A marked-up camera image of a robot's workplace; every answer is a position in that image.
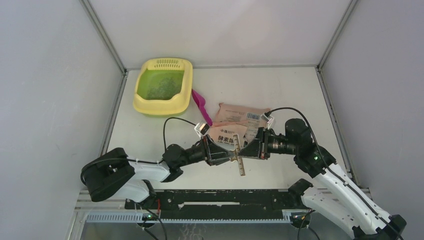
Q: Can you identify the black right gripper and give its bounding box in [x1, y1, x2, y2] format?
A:
[236, 127, 298, 161]

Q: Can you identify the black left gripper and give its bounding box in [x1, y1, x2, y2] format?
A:
[177, 134, 235, 168]

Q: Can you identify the peach cat litter bag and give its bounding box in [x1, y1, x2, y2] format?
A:
[208, 102, 271, 145]

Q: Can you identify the magenta plastic scoop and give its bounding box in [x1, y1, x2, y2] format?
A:
[191, 89, 213, 126]

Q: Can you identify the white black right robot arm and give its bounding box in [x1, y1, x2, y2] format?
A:
[239, 118, 407, 240]

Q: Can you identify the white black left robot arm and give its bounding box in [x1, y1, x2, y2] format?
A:
[80, 135, 235, 209]

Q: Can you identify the yellow green litter box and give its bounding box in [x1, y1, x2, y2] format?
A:
[132, 57, 193, 116]

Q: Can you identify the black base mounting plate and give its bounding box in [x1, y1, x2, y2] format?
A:
[124, 189, 308, 221]

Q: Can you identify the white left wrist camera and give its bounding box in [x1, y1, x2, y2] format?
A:
[194, 121, 211, 138]

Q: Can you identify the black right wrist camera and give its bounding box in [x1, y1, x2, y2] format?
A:
[260, 112, 275, 129]

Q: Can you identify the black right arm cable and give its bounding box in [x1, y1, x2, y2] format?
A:
[264, 106, 405, 240]

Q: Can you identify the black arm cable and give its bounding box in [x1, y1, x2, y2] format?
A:
[264, 106, 405, 240]
[80, 117, 198, 186]

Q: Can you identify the white slotted cable duct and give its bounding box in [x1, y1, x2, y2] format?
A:
[85, 211, 293, 224]

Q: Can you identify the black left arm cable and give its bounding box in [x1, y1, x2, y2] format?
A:
[80, 117, 198, 186]

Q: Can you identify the aluminium frame rail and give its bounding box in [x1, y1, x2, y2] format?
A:
[73, 188, 377, 213]

